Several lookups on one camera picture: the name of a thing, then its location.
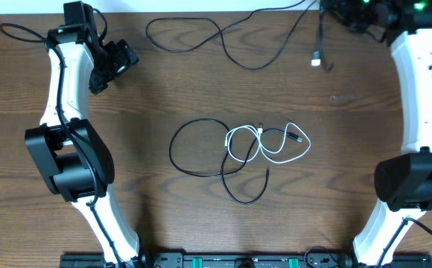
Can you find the white USB cable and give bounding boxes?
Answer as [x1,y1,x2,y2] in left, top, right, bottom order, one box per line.
[224,122,312,165]

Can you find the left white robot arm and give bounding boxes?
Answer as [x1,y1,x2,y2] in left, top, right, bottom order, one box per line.
[25,23,153,267]

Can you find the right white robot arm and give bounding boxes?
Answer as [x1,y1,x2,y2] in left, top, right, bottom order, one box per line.
[320,0,432,267]

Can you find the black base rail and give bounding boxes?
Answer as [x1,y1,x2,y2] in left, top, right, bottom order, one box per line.
[58,252,432,268]

